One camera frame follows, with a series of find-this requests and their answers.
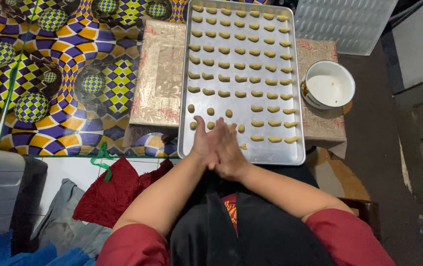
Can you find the silver baking tray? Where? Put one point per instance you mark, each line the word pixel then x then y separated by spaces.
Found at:
pixel 274 151

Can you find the red fuzzy cloth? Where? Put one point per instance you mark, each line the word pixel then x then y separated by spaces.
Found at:
pixel 111 195

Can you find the person's right hand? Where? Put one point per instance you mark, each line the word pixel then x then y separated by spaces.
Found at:
pixel 232 159

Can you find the black apron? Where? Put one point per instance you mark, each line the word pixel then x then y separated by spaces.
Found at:
pixel 270 236

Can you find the brown paper sheet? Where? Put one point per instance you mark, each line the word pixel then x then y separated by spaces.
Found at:
pixel 344 181

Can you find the white enamel bowl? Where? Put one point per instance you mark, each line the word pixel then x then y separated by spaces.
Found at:
pixel 329 88

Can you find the purple yellow patterned mat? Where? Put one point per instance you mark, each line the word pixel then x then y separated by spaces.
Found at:
pixel 67 55

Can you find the person's left fingers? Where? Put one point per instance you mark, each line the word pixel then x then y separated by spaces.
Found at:
pixel 201 129

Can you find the grey cloth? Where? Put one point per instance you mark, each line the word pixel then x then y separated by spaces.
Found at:
pixel 67 225

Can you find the person's left hand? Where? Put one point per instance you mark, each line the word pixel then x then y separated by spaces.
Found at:
pixel 205 146

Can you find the blue cloth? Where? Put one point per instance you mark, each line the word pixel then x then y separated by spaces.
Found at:
pixel 12 255

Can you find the dark wooden stool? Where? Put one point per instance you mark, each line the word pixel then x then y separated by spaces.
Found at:
pixel 366 218

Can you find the rows of crescent dough cookies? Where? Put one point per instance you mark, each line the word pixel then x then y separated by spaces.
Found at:
pixel 256 108

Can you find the person's right fingers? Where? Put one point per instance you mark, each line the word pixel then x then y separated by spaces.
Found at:
pixel 226 133

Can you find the green ribbon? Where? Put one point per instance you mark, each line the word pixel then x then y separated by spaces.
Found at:
pixel 104 166

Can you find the group of round dough balls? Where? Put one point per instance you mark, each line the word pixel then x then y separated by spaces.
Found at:
pixel 191 108

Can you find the gold patterned low table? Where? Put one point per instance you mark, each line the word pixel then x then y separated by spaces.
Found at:
pixel 159 74

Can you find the white textured plastic panel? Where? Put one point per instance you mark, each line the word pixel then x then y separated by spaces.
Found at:
pixel 344 26

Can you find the red shirt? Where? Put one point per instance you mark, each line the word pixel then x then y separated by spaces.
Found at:
pixel 344 240

